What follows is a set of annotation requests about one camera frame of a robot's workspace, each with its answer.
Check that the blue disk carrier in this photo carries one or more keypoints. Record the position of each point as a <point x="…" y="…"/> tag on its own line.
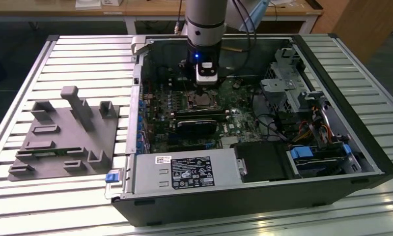
<point x="302" y="152"/>

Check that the grey parts rack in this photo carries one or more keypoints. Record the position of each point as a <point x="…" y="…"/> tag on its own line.
<point x="69" y="137"/>

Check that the black RAM slot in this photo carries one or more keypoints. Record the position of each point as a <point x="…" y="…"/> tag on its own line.
<point x="201" y="118"/>
<point x="201" y="112"/>

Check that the black plastic shroud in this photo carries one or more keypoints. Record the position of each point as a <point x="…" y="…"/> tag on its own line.
<point x="262" y="159"/>

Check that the grey power supply unit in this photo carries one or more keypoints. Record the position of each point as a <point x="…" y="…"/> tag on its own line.
<point x="151" y="177"/>

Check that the wooden cabinet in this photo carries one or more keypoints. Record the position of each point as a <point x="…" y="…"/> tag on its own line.
<point x="365" y="24"/>

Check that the black expansion slot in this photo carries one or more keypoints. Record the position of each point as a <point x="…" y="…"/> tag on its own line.
<point x="190" y="147"/>

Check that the black PC case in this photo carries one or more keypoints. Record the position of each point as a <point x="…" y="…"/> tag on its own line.
<point x="217" y="209"/>

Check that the blue expansion slot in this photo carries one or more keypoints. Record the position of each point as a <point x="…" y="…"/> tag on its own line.
<point x="209" y="145"/>

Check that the grey case latch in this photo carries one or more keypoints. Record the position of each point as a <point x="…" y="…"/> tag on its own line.
<point x="139" y="44"/>

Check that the grey metal disk bay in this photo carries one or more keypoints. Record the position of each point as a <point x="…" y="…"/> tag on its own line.
<point x="282" y="71"/>

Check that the wooden desk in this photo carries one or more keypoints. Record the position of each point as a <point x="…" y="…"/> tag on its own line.
<point x="145" y="9"/>

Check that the green RAM stick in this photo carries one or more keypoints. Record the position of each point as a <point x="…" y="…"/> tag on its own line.
<point x="47" y="154"/>

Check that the black disk drive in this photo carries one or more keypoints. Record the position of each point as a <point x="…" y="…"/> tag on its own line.
<point x="318" y="167"/>

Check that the green motherboard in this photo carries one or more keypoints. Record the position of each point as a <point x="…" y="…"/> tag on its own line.
<point x="246" y="125"/>

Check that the small blue clip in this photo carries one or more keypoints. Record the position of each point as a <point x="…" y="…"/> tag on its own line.
<point x="347" y="150"/>

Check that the black graphics card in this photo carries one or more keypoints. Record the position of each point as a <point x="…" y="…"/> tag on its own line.
<point x="197" y="127"/>

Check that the white box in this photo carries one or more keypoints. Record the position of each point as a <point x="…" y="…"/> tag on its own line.
<point x="89" y="5"/>
<point x="111" y="2"/>

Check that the CPU socket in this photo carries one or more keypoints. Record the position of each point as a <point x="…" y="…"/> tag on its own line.
<point x="187" y="107"/>

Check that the round coin battery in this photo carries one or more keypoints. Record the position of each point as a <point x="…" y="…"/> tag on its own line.
<point x="237" y="84"/>

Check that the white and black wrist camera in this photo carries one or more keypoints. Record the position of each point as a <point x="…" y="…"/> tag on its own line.
<point x="207" y="73"/>

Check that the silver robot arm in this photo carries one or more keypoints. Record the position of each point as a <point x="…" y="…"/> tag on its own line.
<point x="205" y="14"/>

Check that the blue case latch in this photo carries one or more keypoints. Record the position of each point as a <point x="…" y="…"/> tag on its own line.
<point x="113" y="178"/>

